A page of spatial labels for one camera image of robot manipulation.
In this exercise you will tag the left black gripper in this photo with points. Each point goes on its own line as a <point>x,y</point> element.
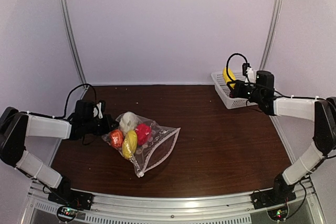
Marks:
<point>107,126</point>

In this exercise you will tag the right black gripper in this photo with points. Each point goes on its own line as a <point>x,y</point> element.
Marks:
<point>238,91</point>

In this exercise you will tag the yellow fake banana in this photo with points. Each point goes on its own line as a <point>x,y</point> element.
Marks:
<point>228,75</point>

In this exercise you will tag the orange fake fruit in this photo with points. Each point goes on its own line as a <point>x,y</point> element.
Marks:
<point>116,138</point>

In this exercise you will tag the clear zip top bag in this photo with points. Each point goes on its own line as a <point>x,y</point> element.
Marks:
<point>155,151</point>

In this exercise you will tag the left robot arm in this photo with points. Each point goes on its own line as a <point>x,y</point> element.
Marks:
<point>87,118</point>

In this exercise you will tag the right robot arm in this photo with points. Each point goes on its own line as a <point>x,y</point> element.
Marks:
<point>317,110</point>

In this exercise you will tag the white fake garlic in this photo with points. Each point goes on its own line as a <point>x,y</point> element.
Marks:
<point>128,122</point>

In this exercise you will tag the white plastic basket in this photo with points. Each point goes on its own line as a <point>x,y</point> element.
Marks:
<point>263,92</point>

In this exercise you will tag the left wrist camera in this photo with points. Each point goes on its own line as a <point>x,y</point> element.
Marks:
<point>99,109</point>

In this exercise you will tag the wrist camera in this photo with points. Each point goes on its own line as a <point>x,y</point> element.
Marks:
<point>99,109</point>
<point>249,73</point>

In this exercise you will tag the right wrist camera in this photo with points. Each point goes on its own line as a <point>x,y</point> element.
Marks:
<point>249,73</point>

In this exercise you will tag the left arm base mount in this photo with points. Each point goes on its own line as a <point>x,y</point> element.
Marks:
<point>72,198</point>

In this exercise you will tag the right aluminium wall post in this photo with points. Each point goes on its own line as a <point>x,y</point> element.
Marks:
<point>271,33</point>

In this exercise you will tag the aluminium wall post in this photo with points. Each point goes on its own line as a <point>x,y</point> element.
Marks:
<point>271,33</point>
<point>71,40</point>

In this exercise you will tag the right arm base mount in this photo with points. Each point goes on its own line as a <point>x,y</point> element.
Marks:
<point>268,198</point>

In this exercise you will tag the aluminium front rail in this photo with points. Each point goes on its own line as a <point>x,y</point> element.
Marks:
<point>232,208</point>

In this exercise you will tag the left aluminium wall post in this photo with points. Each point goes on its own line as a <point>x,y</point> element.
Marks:
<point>71,40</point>

